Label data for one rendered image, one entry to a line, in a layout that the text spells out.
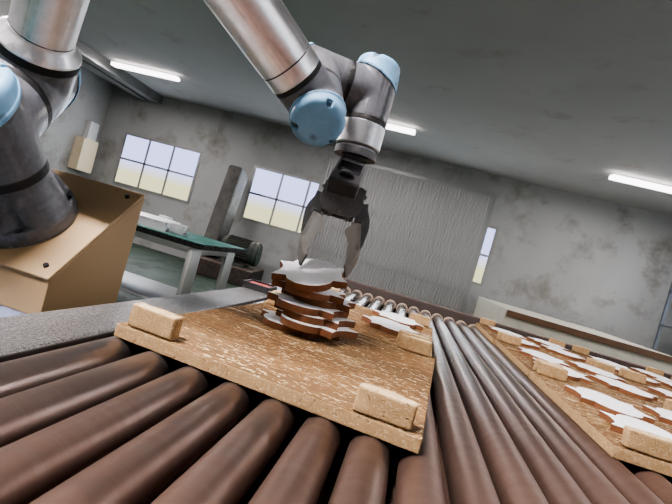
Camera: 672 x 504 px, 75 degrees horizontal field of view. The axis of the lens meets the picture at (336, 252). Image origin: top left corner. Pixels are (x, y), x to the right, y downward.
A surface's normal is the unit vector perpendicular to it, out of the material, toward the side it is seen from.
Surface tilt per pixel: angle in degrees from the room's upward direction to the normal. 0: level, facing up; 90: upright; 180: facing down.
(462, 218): 90
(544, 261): 90
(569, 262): 90
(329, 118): 130
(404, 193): 90
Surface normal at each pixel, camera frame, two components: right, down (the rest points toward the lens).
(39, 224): 0.71, 0.29
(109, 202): 0.11, -0.73
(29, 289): -0.14, -0.03
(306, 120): 0.05, 0.68
